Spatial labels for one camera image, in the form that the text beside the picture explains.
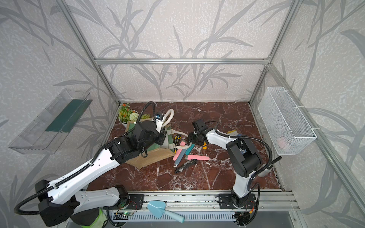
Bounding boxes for light blue garden trowel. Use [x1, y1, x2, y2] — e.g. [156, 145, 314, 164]
[147, 200, 185, 223]

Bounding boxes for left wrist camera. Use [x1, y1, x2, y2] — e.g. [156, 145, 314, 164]
[154, 112, 165, 122]

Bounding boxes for black green rubber glove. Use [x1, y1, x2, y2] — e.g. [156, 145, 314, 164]
[71, 208, 108, 228]

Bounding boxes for pink utility knife grey tip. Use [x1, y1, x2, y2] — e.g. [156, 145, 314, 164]
[173, 141, 186, 161]

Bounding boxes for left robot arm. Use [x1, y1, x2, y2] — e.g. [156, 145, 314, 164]
[14, 119, 167, 227]

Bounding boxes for clear plastic wall bin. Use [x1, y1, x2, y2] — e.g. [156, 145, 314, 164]
[9, 89, 93, 155]

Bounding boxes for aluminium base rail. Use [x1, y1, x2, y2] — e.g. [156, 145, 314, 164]
[119, 190, 300, 213]

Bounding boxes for blue dotted work glove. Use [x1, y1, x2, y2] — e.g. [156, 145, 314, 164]
[227, 130, 239, 135]

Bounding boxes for potted artificial flowers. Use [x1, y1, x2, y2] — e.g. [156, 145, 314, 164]
[118, 103, 139, 126]

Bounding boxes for green Christmas jute pouch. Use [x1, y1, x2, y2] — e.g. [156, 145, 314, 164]
[126, 109, 188, 169]

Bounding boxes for teal utility knife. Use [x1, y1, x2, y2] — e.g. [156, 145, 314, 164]
[185, 144, 195, 155]

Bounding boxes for yellow black utility knife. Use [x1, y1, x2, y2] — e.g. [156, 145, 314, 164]
[174, 134, 182, 146]

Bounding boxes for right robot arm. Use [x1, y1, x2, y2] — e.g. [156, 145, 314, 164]
[188, 119, 281, 209]

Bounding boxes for pink utility knife lying crosswise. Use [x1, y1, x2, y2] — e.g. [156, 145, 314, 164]
[185, 154, 210, 161]

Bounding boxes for grey-blue utility knife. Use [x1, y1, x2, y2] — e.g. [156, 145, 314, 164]
[174, 150, 186, 168]

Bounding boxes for white wire mesh basket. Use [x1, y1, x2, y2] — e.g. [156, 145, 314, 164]
[258, 86, 317, 156]

